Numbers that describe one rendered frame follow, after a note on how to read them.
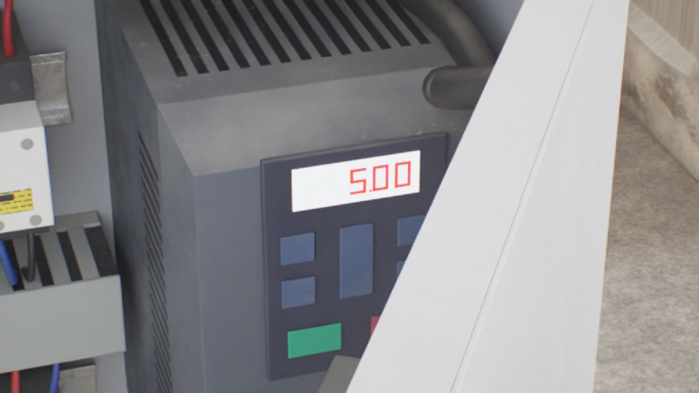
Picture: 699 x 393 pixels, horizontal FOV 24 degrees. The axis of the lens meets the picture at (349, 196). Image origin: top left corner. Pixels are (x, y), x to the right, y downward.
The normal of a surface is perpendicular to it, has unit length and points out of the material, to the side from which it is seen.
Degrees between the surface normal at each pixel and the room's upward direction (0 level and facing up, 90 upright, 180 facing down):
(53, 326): 90
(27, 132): 90
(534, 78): 0
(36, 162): 90
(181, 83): 0
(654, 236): 0
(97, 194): 90
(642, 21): 32
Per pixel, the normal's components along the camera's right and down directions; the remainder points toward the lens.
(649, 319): 0.00, -0.86
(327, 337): 0.30, 0.48
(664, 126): -0.96, 0.16
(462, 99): -0.59, 0.46
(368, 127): 0.13, -0.58
